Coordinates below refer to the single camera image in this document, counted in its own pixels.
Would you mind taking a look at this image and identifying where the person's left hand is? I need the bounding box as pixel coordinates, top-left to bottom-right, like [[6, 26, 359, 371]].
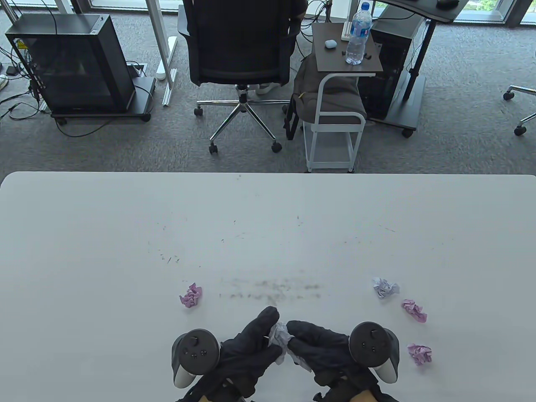
[[184, 306, 282, 402]]

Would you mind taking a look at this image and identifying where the person's right hand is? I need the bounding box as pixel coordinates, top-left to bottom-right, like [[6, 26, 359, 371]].
[[286, 320, 387, 402]]

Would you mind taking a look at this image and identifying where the white paper invoice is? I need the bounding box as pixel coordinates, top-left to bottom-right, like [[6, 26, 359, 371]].
[[268, 322, 312, 373], [373, 278, 400, 299]]

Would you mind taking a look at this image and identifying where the grey hand controller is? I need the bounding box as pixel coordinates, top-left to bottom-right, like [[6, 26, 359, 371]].
[[171, 330, 220, 389], [349, 322, 400, 384]]

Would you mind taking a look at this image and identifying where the pink paper invoice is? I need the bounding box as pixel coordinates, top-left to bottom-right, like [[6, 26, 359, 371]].
[[402, 299, 428, 323], [408, 344, 433, 365], [180, 283, 204, 309]]

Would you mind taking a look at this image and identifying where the grey backpack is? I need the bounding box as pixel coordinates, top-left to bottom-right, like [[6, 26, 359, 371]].
[[284, 54, 368, 141]]

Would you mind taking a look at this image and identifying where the black rolling platform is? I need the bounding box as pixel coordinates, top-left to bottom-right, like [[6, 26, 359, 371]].
[[50, 77, 156, 126]]

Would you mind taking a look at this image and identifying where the white side table brown top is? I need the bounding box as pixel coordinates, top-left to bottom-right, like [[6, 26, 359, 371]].
[[304, 22, 384, 173]]

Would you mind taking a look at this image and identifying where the black office chair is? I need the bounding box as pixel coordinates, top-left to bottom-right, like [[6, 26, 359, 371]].
[[178, 0, 308, 154]]

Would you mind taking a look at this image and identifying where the clear plastic water bottle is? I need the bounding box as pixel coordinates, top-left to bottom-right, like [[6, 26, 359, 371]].
[[345, 2, 372, 65]]

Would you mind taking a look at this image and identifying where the silver chair base with casters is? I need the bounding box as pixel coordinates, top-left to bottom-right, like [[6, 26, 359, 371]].
[[503, 85, 536, 137]]

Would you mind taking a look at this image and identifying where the white desk leg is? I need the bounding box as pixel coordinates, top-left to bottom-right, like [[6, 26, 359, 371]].
[[145, 0, 178, 106]]

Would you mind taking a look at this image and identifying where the black glass computer tower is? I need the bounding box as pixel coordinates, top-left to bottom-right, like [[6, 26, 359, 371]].
[[5, 14, 137, 113]]

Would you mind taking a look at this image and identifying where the black standing desk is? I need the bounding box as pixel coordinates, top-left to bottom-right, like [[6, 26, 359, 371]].
[[368, 0, 469, 138]]

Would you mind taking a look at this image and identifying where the black floor cable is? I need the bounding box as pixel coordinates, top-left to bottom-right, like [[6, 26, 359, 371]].
[[54, 112, 126, 137]]

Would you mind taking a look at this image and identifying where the black cable bundle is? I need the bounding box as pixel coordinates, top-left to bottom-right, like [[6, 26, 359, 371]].
[[0, 44, 52, 122]]

